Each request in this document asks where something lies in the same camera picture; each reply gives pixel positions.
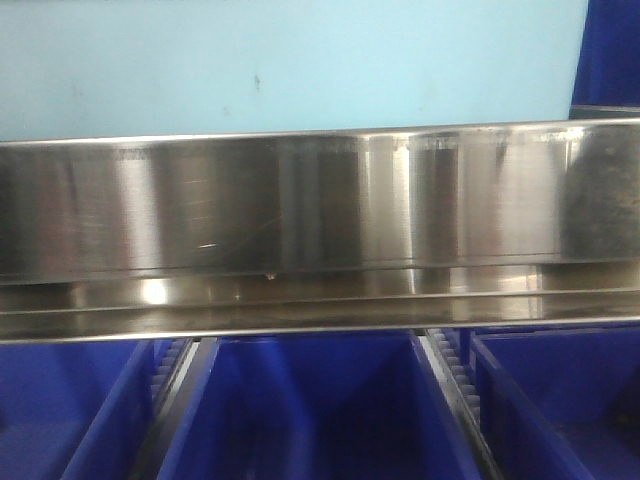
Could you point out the light cyan plastic bin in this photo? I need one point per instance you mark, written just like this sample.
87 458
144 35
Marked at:
111 68

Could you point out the blue bin lower middle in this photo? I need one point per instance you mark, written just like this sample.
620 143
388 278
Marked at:
335 406

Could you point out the blue bin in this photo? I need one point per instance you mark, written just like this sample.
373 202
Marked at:
608 67
335 406
560 404
78 410

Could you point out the stainless steel right shelf rack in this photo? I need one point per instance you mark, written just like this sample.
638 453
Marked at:
233 234

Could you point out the white roller track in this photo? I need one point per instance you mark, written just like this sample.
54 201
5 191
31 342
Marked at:
462 399

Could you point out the blue bin lower right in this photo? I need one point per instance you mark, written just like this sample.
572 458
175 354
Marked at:
560 404

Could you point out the blue bin lower left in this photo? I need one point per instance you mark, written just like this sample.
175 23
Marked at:
78 410

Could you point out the blue bin upper right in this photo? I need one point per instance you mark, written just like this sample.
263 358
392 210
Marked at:
608 67

